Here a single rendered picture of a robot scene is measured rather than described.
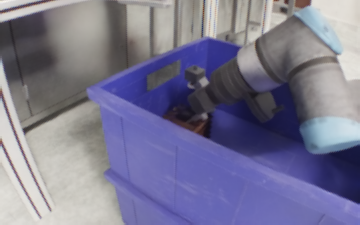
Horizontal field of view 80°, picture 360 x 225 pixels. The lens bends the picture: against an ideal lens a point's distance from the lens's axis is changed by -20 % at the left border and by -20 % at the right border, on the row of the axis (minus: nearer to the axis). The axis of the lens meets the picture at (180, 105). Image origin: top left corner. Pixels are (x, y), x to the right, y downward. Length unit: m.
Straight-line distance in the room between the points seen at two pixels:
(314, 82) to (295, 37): 0.07
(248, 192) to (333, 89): 0.18
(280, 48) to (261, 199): 0.22
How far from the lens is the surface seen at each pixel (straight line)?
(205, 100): 0.51
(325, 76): 0.36
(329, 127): 0.34
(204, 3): 1.04
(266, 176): 0.31
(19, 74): 0.94
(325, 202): 0.31
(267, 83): 0.43
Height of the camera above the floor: 0.64
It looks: 32 degrees down
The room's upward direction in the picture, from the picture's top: 2 degrees clockwise
